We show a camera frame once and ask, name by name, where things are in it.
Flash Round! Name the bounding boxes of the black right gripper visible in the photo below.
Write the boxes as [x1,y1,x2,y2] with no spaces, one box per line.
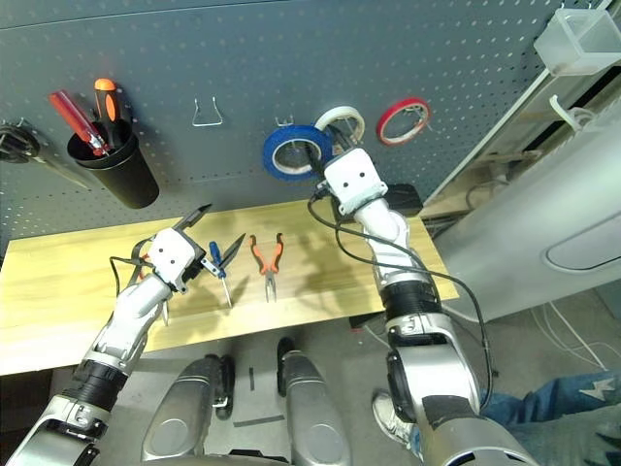
[306,126,351,175]

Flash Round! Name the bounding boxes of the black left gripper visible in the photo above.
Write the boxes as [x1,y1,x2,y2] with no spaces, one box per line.
[180,203,247,290]

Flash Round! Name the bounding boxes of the blue handled screwdriver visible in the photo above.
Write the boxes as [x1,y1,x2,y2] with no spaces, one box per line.
[208,241,234,308]

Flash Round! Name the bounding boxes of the blue tape roll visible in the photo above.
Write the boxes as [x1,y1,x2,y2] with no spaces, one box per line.
[263,124,336,183]

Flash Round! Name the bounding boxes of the orange handled needle-nose pliers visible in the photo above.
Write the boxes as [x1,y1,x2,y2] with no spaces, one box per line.
[248,232,285,303]

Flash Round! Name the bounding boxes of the red handled scissors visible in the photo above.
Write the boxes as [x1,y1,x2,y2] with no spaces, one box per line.
[130,251,171,327]

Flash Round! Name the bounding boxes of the grey perforated pegboard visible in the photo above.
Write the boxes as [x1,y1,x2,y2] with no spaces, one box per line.
[0,0,583,244]

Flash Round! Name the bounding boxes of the white tape roll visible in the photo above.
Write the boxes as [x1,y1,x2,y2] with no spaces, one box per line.
[314,106,366,147]

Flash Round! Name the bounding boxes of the red tape roll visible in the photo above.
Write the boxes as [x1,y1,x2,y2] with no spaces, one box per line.
[376,96,432,147]

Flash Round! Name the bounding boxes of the black plastic case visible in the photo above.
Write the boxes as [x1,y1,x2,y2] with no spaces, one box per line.
[332,183,423,222]

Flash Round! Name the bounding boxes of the black tool cup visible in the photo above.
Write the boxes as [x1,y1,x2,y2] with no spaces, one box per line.
[66,120,161,211]

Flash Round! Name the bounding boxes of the orange and black screwdriver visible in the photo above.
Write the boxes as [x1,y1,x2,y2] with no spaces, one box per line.
[93,77,120,150]

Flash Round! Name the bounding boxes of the silver left robot leg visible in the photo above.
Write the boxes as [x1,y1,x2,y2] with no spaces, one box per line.
[140,353,237,462]

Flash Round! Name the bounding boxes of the silver robot leg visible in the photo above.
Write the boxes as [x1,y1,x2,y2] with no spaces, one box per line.
[277,337,353,466]
[140,353,237,462]

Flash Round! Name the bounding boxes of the long black floor tape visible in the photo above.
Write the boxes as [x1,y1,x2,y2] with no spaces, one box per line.
[232,415,285,428]

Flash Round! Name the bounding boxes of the silver right robot leg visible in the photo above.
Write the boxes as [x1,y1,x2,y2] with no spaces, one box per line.
[277,337,353,466]

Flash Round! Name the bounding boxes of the large grey plastic housing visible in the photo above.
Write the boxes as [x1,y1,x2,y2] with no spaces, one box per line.
[439,109,621,324]

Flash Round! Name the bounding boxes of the white plastic hook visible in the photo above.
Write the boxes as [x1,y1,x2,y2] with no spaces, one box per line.
[548,94,596,132]

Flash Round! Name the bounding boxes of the translucent plastic bin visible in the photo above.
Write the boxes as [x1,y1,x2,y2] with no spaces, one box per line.
[533,8,621,77]

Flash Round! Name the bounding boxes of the white sneaker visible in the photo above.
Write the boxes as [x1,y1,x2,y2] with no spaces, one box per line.
[372,390,418,450]

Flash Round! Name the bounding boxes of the blue jeans leg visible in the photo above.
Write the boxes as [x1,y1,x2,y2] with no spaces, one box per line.
[479,371,621,466]

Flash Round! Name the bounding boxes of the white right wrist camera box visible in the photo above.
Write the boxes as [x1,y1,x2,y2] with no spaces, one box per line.
[322,148,389,216]

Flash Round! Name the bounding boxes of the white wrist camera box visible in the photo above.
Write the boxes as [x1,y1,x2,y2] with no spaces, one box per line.
[322,148,389,216]
[145,227,205,295]

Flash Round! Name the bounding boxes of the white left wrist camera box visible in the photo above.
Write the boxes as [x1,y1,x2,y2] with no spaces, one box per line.
[145,227,205,295]

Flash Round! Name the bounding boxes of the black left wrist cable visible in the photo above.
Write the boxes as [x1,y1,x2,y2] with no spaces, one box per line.
[109,237,151,297]

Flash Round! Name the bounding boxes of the wide wire pegboard hook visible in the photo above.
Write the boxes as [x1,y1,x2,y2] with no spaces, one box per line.
[191,97,223,128]

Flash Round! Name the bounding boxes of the black cable loop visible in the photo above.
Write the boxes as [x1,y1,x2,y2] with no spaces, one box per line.
[465,182,506,210]

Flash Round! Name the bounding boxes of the white metal frame post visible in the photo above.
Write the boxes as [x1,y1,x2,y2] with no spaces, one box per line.
[421,0,621,210]

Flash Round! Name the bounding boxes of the red handled screwdriver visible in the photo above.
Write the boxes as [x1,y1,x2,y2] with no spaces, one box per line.
[48,90,111,157]

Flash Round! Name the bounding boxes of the black handled scissors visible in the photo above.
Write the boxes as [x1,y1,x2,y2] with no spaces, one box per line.
[0,118,91,190]

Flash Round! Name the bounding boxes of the white floor cables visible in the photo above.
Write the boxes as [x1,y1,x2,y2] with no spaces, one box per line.
[531,300,621,373]

